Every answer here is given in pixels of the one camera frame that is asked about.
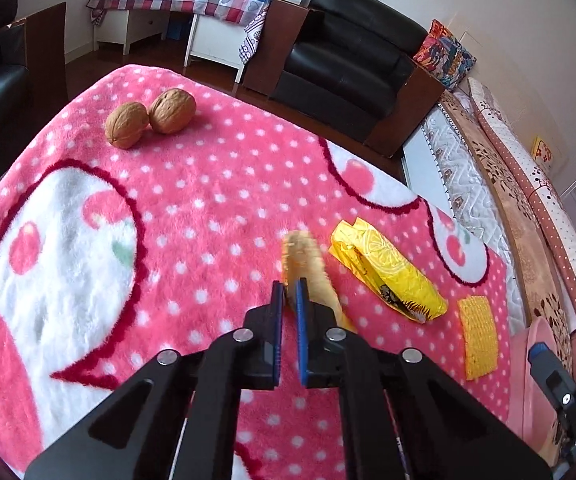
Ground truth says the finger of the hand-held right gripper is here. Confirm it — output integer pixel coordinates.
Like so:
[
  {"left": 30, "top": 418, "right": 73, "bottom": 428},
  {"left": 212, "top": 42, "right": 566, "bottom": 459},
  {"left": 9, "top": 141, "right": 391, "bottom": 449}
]
[{"left": 528, "top": 342, "right": 576, "bottom": 462}]

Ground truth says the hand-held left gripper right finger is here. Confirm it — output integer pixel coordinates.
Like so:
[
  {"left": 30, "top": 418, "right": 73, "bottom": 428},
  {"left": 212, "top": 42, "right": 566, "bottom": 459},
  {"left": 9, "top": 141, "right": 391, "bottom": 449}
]
[{"left": 295, "top": 280, "right": 554, "bottom": 480}]

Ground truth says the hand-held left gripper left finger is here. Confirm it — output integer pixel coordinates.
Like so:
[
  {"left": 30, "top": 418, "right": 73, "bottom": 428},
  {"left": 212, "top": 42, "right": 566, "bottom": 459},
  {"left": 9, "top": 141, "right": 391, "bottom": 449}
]
[{"left": 25, "top": 282, "right": 285, "bottom": 480}]

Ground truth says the pink plastic basin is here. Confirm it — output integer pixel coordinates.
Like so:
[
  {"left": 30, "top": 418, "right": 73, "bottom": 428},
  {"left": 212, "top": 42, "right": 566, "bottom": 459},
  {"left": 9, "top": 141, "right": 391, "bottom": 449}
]
[{"left": 510, "top": 317, "right": 576, "bottom": 466}]

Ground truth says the yellow lemon-print wrapper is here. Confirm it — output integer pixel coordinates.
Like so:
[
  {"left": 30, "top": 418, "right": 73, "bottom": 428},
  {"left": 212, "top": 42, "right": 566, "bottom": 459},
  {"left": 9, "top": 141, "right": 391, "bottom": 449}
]
[{"left": 329, "top": 217, "right": 449, "bottom": 323}]

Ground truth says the pink polka-dot blanket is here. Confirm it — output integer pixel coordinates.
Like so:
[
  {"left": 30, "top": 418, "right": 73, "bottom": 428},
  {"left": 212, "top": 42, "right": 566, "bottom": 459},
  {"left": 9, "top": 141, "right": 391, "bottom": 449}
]
[{"left": 0, "top": 63, "right": 519, "bottom": 480}]

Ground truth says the brown leaf-print bedspread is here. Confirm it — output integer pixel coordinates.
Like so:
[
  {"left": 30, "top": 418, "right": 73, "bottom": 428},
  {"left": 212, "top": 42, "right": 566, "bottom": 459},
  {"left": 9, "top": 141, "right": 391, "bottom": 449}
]
[{"left": 438, "top": 90, "right": 576, "bottom": 361}]

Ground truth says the white quilted mattress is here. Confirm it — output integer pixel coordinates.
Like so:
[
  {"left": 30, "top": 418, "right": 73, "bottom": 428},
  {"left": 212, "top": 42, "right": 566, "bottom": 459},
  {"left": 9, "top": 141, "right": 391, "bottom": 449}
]
[{"left": 402, "top": 105, "right": 529, "bottom": 326}]

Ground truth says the yellow printed pillow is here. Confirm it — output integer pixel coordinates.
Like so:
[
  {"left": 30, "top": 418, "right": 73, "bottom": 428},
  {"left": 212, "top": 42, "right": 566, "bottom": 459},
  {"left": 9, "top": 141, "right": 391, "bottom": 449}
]
[{"left": 532, "top": 135, "right": 555, "bottom": 165}]

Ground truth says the wooden side cabinet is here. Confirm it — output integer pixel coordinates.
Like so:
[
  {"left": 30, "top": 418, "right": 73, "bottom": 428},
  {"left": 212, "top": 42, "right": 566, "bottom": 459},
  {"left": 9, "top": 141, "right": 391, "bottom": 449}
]
[
  {"left": 365, "top": 62, "right": 446, "bottom": 158},
  {"left": 0, "top": 2, "right": 68, "bottom": 106},
  {"left": 242, "top": 0, "right": 311, "bottom": 96}
]

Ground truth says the brown walnut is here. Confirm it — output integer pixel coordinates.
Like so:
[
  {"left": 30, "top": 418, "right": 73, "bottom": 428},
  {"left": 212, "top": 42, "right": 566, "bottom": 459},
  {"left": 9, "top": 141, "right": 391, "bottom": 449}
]
[
  {"left": 148, "top": 88, "right": 197, "bottom": 135},
  {"left": 105, "top": 102, "right": 149, "bottom": 150}
]

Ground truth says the black leather armchair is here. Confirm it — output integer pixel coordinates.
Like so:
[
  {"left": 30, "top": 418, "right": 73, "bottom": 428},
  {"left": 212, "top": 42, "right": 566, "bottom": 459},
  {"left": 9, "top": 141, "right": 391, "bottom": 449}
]
[{"left": 273, "top": 0, "right": 431, "bottom": 133}]

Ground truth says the white table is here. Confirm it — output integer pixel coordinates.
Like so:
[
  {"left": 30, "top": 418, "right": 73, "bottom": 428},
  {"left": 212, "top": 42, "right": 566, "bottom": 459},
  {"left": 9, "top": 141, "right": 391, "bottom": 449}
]
[{"left": 92, "top": 7, "right": 249, "bottom": 83}]

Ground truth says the colourful printed cushion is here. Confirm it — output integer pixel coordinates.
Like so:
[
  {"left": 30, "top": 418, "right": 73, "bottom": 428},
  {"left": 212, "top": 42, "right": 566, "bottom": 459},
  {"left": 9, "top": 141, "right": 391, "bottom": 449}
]
[{"left": 413, "top": 20, "right": 478, "bottom": 92}]

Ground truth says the checked tablecloth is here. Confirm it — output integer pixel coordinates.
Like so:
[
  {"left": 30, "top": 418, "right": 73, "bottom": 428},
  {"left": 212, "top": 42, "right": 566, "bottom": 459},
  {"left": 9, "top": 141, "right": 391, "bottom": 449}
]
[{"left": 86, "top": 0, "right": 271, "bottom": 66}]

